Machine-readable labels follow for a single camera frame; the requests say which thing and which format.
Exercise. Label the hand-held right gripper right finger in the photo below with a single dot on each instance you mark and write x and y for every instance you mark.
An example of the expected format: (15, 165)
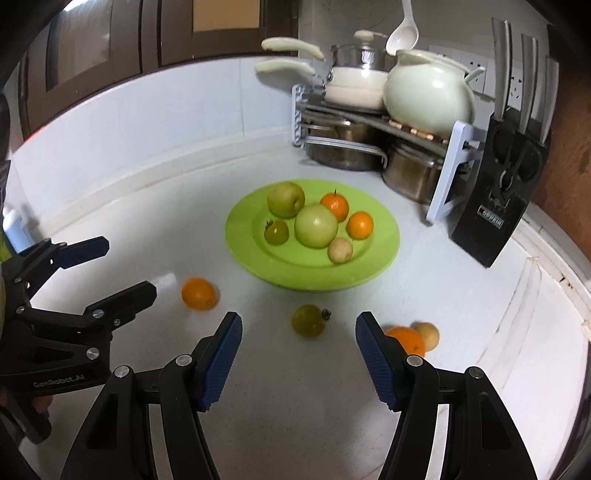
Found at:
(376, 360)

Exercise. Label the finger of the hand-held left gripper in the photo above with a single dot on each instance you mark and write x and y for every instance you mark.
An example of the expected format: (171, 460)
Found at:
(85, 251)
(134, 297)

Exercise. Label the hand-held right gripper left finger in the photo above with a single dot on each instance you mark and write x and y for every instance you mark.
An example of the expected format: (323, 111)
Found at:
(221, 364)

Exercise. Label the large orange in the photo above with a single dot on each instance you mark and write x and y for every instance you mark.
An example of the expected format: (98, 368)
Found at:
(199, 293)

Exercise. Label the green tomato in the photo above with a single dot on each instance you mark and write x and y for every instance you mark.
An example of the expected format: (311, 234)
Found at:
(276, 232)
(308, 320)

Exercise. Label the green plate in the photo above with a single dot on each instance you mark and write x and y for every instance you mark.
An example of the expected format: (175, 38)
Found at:
(286, 272)

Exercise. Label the small tan fruit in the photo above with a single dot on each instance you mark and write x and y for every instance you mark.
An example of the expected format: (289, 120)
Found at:
(340, 250)
(430, 334)

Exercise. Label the small orange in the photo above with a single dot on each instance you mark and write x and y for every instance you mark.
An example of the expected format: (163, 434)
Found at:
(359, 225)

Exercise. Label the light green apple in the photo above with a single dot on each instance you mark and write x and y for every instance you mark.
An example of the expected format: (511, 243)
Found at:
(315, 226)

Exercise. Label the person's left hand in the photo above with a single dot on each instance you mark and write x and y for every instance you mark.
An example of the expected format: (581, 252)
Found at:
(42, 404)

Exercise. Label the white pump bottle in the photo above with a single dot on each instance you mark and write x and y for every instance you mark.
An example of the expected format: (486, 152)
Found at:
(14, 226)

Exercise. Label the green dish soap bottle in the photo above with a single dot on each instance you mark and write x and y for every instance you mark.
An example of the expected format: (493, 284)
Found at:
(4, 249)

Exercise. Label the black knife block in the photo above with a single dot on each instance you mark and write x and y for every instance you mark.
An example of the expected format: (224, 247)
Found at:
(489, 226)

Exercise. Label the tall steel pot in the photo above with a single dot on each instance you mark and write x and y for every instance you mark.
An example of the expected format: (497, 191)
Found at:
(415, 177)

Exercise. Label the grey pot rack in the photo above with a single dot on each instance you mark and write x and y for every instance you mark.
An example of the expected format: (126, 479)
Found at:
(455, 170)

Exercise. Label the wide steel pot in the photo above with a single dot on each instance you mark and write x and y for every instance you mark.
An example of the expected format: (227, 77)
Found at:
(341, 154)

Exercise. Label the black kitchen scissors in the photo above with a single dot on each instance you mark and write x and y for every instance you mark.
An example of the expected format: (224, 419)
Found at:
(515, 157)

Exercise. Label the wooden cutting board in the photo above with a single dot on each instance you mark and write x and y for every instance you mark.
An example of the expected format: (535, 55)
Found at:
(568, 184)

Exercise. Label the white saucepan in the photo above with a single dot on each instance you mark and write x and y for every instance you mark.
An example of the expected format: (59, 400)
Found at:
(355, 78)
(353, 99)

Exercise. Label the white ceramic pot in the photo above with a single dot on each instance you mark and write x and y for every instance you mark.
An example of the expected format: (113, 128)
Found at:
(427, 94)

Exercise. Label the steel pot with lid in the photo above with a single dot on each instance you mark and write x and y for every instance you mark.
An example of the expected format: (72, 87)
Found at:
(355, 57)

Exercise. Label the white ladle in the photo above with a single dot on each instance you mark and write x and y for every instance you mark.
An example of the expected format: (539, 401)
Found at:
(402, 34)

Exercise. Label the brown wall cabinet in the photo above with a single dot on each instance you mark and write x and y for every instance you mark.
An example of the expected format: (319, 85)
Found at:
(161, 37)

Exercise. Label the white wall outlet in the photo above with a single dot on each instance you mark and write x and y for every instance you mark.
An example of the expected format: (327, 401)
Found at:
(480, 60)
(516, 85)

